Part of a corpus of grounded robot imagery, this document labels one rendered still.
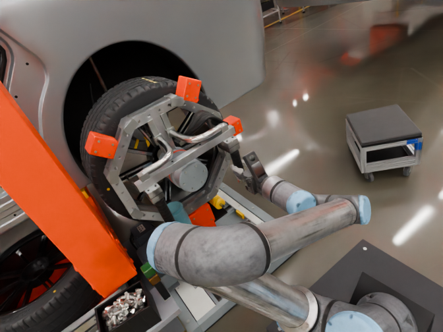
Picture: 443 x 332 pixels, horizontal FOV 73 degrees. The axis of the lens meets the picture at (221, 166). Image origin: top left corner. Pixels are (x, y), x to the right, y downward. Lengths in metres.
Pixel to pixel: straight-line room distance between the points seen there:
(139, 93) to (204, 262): 0.83
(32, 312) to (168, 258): 1.11
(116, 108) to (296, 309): 0.93
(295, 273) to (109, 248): 1.02
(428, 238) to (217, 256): 1.56
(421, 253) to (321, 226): 1.17
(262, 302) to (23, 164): 0.80
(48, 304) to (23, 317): 0.11
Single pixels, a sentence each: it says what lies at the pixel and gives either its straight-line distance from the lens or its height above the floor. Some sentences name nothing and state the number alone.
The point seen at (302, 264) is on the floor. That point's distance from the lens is 1.85.
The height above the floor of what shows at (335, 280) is 0.30.
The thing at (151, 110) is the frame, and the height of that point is 1.11.
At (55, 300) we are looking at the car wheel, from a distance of 1.65.
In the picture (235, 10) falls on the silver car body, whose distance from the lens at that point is 1.90.
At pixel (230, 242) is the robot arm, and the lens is 0.58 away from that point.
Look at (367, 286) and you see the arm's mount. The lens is 1.26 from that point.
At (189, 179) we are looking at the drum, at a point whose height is 0.85.
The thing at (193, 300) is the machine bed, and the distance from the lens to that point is 1.78.
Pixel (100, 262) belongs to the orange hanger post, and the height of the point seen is 0.69.
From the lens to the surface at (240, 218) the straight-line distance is 1.95.
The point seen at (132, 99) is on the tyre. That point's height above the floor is 1.16.
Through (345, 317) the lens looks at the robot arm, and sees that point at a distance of 1.01.
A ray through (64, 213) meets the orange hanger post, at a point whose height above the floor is 0.96.
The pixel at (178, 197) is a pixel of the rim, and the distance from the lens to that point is 1.51.
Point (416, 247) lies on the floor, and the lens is 1.95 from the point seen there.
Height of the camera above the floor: 1.52
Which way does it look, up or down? 34 degrees down
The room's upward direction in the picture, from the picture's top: 19 degrees counter-clockwise
